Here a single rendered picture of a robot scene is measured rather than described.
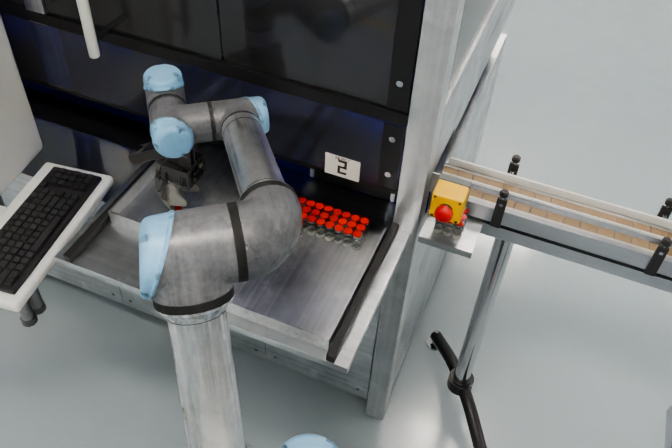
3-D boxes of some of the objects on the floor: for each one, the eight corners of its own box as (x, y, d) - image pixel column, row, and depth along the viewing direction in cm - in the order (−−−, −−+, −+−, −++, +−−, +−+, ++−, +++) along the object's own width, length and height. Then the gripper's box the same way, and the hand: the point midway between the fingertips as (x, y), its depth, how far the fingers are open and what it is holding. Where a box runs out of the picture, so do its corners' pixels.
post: (372, 397, 230) (509, -498, 84) (389, 404, 228) (559, -496, 83) (365, 414, 226) (497, -501, 80) (382, 420, 224) (549, -498, 79)
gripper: (178, 156, 139) (189, 229, 154) (205, 126, 146) (213, 199, 161) (142, 144, 141) (156, 218, 156) (170, 115, 148) (181, 188, 163)
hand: (174, 200), depth 158 cm, fingers closed
